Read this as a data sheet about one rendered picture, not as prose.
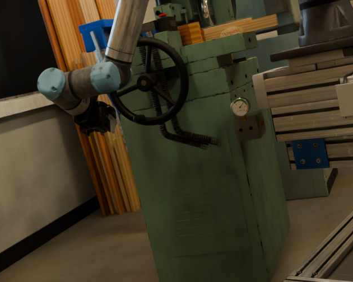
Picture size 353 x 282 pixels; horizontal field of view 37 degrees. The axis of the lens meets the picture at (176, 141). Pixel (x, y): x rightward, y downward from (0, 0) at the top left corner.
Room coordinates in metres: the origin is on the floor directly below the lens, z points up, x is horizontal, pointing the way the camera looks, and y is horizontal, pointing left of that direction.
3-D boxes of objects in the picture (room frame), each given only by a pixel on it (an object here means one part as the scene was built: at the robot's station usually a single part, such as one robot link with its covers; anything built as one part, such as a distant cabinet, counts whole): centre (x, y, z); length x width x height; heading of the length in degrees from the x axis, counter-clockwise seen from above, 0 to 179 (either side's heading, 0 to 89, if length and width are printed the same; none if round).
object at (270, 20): (1.99, -0.19, 0.92); 0.55 x 0.02 x 0.04; 68
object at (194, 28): (1.96, -0.08, 0.94); 0.20 x 0.02 x 0.08; 68
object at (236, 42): (1.93, -0.04, 0.87); 0.61 x 0.30 x 0.06; 68
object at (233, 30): (1.86, -0.28, 0.91); 0.12 x 0.09 x 0.03; 158
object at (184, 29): (1.95, -0.06, 0.94); 0.16 x 0.01 x 0.07; 68
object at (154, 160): (2.15, -0.12, 0.35); 0.58 x 0.45 x 0.71; 158
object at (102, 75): (1.33, 0.16, 0.85); 0.11 x 0.11 x 0.08; 73
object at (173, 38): (1.85, -0.01, 0.91); 0.15 x 0.14 x 0.09; 68
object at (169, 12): (2.05, -0.08, 1.03); 0.14 x 0.07 x 0.09; 158
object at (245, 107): (1.74, -0.24, 0.65); 0.06 x 0.04 x 0.08; 68
